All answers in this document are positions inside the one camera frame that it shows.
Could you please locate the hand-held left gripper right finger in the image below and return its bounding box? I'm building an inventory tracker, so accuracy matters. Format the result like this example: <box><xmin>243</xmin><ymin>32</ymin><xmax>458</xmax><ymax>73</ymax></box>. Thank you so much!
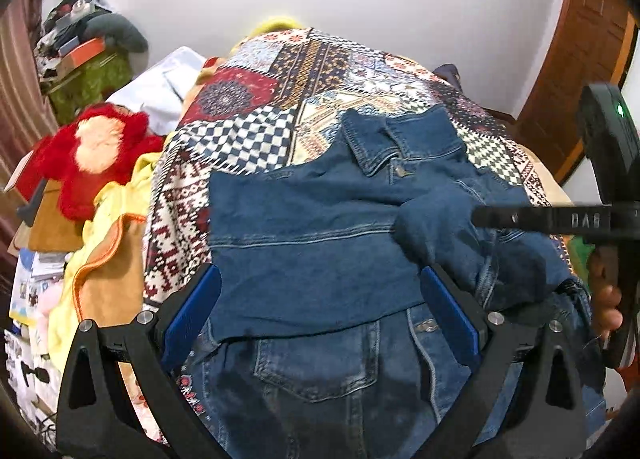
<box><xmin>420</xmin><ymin>264</ymin><xmax>587</xmax><ymax>459</ymax></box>

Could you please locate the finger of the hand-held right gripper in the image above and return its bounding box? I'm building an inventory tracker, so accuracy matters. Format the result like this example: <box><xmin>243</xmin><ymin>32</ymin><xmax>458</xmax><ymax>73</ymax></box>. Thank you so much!
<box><xmin>472</xmin><ymin>205</ymin><xmax>614</xmax><ymax>243</ymax></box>

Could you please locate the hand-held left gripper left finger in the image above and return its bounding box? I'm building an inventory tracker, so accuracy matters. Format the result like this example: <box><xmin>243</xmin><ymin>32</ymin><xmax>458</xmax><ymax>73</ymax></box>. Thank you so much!
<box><xmin>56</xmin><ymin>264</ymin><xmax>223</xmax><ymax>459</ymax></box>

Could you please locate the blue denim jacket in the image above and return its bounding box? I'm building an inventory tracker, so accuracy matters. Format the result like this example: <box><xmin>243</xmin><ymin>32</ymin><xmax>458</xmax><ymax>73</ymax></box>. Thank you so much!
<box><xmin>187</xmin><ymin>104</ymin><xmax>608</xmax><ymax>459</ymax></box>

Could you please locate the person's right forearm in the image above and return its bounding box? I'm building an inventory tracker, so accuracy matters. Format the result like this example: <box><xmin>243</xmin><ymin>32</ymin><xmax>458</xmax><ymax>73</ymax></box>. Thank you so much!
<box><xmin>616</xmin><ymin>361</ymin><xmax>640</xmax><ymax>397</ymax></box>

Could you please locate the pile of clothes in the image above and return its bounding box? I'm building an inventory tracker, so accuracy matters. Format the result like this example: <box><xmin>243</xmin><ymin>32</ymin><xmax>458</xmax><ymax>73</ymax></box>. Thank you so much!
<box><xmin>35</xmin><ymin>0</ymin><xmax>121</xmax><ymax>80</ymax></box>

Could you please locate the person's right hand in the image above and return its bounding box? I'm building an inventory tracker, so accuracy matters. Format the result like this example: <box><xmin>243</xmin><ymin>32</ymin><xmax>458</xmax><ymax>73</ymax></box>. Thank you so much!
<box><xmin>587</xmin><ymin>248</ymin><xmax>624</xmax><ymax>338</ymax></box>

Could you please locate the beige bed sheet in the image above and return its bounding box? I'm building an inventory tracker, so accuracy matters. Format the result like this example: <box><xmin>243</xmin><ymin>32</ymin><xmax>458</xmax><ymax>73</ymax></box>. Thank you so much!
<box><xmin>530</xmin><ymin>149</ymin><xmax>576</xmax><ymax>204</ymax></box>

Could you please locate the bright green cloth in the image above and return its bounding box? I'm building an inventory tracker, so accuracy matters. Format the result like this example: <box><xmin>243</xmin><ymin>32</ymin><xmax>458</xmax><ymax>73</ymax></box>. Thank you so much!
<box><xmin>570</xmin><ymin>236</ymin><xmax>593</xmax><ymax>275</ymax></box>

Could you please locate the brown cloth with orange trim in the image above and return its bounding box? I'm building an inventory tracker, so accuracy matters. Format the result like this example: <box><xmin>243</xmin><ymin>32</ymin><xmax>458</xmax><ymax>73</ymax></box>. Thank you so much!
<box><xmin>72</xmin><ymin>214</ymin><xmax>148</xmax><ymax>325</ymax></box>

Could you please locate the wooden door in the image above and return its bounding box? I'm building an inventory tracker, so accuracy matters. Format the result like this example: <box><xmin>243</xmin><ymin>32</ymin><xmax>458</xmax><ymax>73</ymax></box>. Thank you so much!
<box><xmin>515</xmin><ymin>0</ymin><xmax>638</xmax><ymax>184</ymax></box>

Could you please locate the yellow cloth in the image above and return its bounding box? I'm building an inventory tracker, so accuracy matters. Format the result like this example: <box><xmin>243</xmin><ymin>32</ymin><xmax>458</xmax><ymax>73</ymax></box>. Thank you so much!
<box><xmin>47</xmin><ymin>154</ymin><xmax>166</xmax><ymax>375</ymax></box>

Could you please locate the pink soft toy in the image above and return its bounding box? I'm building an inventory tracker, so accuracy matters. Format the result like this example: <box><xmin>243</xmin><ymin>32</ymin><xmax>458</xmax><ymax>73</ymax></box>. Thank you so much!
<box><xmin>37</xmin><ymin>284</ymin><xmax>63</xmax><ymax>320</ymax></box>

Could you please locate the brown cardboard piece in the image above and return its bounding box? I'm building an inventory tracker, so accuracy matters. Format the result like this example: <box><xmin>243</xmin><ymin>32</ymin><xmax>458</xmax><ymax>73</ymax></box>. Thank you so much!
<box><xmin>2</xmin><ymin>149</ymin><xmax>86</xmax><ymax>252</ymax></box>

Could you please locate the pile of printed papers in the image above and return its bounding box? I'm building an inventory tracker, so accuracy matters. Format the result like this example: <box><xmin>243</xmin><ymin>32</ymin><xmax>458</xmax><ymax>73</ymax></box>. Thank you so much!
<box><xmin>5</xmin><ymin>249</ymin><xmax>66</xmax><ymax>390</ymax></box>

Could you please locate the dark blue pillow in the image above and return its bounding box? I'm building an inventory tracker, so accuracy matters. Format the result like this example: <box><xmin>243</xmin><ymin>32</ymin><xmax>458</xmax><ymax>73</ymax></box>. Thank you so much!
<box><xmin>432</xmin><ymin>64</ymin><xmax>463</xmax><ymax>84</ymax></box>

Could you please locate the red plush toy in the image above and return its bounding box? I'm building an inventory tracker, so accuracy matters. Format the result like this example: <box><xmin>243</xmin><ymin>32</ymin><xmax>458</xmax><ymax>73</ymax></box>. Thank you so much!
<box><xmin>37</xmin><ymin>103</ymin><xmax>166</xmax><ymax>220</ymax></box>

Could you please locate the patchwork patterned blanket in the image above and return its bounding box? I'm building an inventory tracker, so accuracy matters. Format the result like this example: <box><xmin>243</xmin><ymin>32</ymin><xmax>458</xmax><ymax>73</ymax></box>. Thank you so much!
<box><xmin>142</xmin><ymin>28</ymin><xmax>581</xmax><ymax>445</ymax></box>

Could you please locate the white pillow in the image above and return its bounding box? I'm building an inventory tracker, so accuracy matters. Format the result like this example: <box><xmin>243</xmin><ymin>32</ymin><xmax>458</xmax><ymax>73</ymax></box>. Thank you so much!
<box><xmin>107</xmin><ymin>46</ymin><xmax>208</xmax><ymax>134</ymax></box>

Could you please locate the green patterned cloth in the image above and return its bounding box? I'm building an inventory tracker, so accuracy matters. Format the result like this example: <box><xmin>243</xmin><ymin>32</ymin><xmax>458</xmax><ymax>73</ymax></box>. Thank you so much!
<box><xmin>47</xmin><ymin>51</ymin><xmax>133</xmax><ymax>124</ymax></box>

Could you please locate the striped curtain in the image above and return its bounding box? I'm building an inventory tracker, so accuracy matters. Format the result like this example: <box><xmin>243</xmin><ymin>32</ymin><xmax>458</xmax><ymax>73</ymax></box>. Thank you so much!
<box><xmin>0</xmin><ymin>0</ymin><xmax>56</xmax><ymax>200</ymax></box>

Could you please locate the orange box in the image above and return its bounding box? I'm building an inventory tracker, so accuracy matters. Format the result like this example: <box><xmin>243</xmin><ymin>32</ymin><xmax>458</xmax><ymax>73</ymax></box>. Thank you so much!
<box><xmin>57</xmin><ymin>37</ymin><xmax>107</xmax><ymax>58</ymax></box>

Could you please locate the grey neck pillow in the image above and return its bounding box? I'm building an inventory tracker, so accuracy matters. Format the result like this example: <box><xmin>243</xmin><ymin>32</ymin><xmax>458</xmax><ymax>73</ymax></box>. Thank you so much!
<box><xmin>85</xmin><ymin>14</ymin><xmax>150</xmax><ymax>52</ymax></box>

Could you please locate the yellow fluffy pillow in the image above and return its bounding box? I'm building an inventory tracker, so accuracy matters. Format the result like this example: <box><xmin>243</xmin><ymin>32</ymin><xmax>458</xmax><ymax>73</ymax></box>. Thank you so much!
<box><xmin>245</xmin><ymin>16</ymin><xmax>306</xmax><ymax>40</ymax></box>

